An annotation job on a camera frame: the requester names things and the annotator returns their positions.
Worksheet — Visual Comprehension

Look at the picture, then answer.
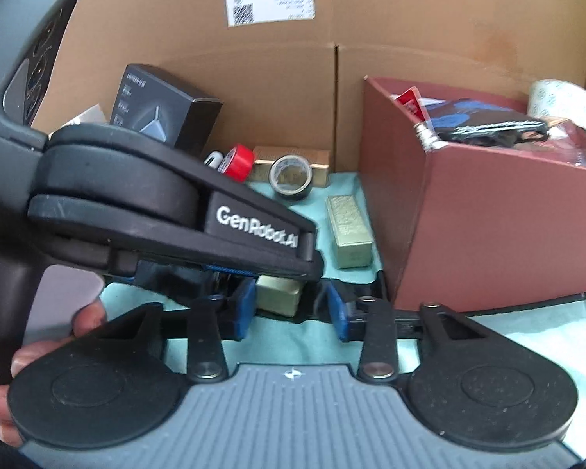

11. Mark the small gold block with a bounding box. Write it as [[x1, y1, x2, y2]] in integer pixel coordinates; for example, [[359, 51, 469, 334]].
[[256, 275, 302, 318]]

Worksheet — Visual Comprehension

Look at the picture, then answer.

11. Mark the person's left hand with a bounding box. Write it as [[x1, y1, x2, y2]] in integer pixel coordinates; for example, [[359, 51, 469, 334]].
[[0, 299, 107, 448]]

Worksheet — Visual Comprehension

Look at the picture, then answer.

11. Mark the gold bar block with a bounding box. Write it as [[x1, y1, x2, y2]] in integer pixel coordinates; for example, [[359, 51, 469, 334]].
[[326, 195, 373, 269]]

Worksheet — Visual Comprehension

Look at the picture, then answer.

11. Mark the black product box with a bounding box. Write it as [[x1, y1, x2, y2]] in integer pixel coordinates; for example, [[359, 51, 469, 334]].
[[110, 64, 223, 157]]

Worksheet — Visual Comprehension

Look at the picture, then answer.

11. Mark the maroon cardboard box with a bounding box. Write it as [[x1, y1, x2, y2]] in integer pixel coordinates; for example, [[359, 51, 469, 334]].
[[359, 77, 586, 311]]

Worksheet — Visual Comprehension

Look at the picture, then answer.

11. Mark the dark tape roll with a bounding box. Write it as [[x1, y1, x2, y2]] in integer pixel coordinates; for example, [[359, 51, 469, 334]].
[[268, 155, 313, 201]]

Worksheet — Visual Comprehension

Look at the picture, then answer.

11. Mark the red tape roll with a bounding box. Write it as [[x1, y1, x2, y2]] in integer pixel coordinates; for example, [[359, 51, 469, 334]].
[[218, 144, 256, 182]]

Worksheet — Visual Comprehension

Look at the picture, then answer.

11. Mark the wooden block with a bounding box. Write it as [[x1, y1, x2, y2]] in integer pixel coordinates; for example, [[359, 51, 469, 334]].
[[247, 145, 331, 188]]

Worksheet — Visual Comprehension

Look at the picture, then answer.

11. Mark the black blue hearts phone case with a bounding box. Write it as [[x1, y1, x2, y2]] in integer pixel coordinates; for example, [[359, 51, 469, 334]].
[[427, 98, 548, 148]]

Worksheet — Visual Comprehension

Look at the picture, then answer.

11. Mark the teal table mat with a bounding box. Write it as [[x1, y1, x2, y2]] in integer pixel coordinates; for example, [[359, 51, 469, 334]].
[[101, 173, 586, 457]]

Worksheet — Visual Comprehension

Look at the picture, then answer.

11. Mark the large cardboard box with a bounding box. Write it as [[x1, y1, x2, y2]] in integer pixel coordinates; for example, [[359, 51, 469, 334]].
[[34, 0, 586, 170]]

